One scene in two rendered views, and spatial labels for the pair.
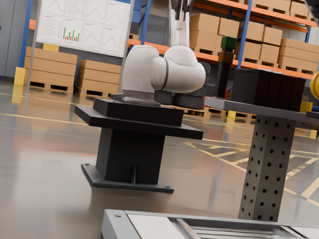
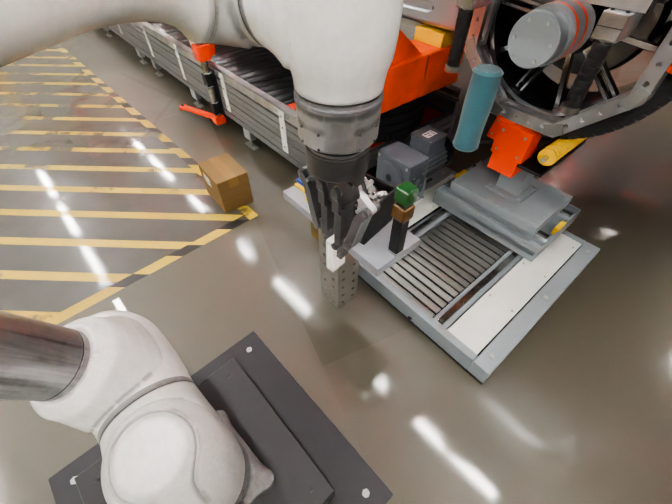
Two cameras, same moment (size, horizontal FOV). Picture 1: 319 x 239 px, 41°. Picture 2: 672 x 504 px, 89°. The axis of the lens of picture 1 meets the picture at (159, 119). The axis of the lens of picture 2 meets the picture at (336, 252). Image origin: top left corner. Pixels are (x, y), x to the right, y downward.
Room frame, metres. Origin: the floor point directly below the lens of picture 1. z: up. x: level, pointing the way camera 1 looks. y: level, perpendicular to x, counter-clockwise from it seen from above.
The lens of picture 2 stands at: (1.85, 0.32, 1.13)
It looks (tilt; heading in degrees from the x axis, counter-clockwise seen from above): 48 degrees down; 246
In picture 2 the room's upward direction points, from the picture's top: straight up
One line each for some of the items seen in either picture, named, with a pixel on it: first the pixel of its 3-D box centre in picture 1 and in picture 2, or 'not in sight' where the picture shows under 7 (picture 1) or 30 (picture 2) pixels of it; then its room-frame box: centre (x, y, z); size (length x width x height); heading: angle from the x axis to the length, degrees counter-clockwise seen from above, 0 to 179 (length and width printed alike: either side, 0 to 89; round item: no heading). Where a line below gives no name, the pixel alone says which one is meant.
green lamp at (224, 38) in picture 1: (228, 42); (406, 194); (1.45, -0.19, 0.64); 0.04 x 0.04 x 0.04; 16
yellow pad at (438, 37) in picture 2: not in sight; (439, 33); (0.83, -0.95, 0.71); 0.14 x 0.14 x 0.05; 16
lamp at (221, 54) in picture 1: (225, 58); (403, 210); (1.45, -0.19, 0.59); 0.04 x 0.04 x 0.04; 16
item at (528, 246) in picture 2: not in sight; (503, 205); (0.67, -0.47, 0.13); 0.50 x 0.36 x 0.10; 106
